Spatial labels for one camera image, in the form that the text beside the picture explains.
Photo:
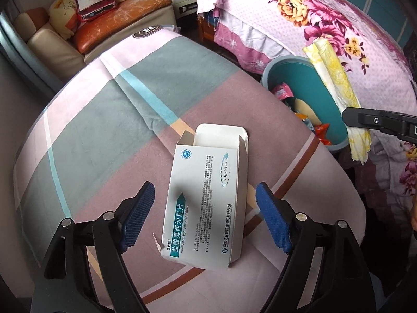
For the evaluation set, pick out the yellow plastic wrapper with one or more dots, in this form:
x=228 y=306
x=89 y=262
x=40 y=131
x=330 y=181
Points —
x=332 y=71

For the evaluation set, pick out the teal plastic trash bin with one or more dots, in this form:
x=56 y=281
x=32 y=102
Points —
x=293 y=75

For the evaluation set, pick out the cream cartoon pillow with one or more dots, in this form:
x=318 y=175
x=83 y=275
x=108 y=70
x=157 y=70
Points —
x=62 y=16

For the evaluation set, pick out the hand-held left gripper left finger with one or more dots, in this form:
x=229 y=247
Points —
x=138 y=218

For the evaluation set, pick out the pink snack wrapper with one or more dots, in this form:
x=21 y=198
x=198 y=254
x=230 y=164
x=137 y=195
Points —
x=282 y=92

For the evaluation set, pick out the orange seat cushion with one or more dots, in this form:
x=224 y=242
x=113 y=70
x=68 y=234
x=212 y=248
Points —
x=123 y=16

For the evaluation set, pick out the white medicine box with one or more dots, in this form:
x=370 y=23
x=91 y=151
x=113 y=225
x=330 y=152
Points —
x=202 y=202

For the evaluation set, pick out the orange chocolate wafer packet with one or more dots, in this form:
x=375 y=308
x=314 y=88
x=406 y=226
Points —
x=322 y=132

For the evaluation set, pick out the cream leather sofa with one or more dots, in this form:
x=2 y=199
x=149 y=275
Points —
x=52 y=49

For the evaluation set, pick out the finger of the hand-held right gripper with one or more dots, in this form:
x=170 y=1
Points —
x=374 y=120

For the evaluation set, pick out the cream snack packet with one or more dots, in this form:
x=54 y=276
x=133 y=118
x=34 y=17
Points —
x=304 y=109

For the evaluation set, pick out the pink floral bedsheet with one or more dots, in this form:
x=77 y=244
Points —
x=325 y=13

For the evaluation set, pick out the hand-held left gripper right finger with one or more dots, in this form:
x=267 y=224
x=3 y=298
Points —
x=273 y=221

